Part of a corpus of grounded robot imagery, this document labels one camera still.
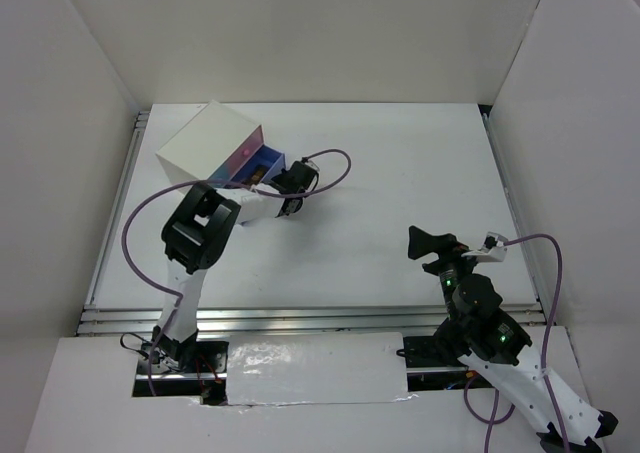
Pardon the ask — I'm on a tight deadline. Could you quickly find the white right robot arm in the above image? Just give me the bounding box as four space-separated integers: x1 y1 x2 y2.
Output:
396 226 618 452

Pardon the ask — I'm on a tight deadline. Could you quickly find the white foil cover sheet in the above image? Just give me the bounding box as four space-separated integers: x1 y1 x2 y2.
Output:
226 332 411 406

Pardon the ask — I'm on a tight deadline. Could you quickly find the long brown eyeshadow palette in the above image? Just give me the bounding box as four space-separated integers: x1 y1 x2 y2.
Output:
246 164 269 185

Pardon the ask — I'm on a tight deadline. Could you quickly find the pink drawer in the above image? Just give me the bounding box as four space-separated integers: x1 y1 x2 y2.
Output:
218 125 264 179

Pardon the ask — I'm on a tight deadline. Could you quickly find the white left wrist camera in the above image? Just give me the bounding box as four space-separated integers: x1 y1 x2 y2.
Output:
301 157 320 171

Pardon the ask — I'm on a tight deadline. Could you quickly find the dark blue drawer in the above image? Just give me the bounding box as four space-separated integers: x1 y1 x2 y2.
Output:
214 145 287 224

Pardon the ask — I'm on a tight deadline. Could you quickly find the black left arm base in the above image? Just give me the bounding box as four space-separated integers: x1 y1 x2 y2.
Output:
119 332 231 404

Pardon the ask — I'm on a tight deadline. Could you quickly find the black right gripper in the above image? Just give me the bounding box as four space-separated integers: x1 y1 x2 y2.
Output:
406 224 487 322

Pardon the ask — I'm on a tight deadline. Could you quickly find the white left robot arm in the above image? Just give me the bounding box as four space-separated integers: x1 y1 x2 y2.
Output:
152 160 319 372

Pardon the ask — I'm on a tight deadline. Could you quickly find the light blue small drawer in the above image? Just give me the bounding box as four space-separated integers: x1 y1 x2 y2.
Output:
209 165 233 182

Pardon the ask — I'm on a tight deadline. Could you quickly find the white drawer organizer cabinet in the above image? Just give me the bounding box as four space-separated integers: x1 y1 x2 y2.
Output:
156 101 262 185

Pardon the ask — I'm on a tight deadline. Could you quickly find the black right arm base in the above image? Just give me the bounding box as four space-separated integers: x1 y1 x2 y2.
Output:
396 318 490 392

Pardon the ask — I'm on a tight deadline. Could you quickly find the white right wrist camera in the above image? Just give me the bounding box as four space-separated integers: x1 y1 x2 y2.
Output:
462 232 508 263

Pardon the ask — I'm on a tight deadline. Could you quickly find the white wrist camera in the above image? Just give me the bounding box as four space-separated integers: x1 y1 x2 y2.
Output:
462 232 508 263
301 157 320 171

